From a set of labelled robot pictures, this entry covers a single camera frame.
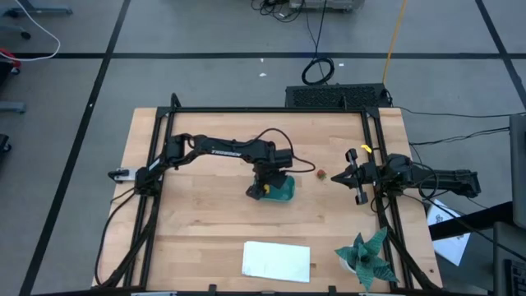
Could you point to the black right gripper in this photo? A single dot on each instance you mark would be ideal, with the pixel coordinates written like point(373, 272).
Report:
point(372, 174)

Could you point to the grey metal mount plate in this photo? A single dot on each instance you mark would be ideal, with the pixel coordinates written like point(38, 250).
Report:
point(123, 174)

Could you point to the teal plastic bin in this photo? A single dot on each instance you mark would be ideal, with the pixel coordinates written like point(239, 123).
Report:
point(283, 191)

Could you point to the yellow tag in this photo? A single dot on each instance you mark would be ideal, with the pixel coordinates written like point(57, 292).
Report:
point(366, 148)

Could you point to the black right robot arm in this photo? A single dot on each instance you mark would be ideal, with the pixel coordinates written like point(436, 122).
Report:
point(452, 181)

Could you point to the white folded cloth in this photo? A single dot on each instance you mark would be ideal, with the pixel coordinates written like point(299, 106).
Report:
point(275, 261)

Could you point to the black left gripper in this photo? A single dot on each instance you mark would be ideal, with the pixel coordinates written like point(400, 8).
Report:
point(269, 174)

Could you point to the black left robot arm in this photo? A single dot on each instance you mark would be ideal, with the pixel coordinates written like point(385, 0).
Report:
point(222, 148)

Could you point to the green artificial plant white pot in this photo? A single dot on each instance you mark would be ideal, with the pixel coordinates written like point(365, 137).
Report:
point(365, 261)

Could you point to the white paper sheet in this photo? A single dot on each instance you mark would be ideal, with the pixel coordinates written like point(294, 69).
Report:
point(450, 242)

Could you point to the red toy strawberry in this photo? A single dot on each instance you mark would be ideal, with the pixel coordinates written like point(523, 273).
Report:
point(321, 174)

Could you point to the black metal table frame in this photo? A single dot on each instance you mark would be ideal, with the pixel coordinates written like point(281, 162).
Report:
point(267, 109)

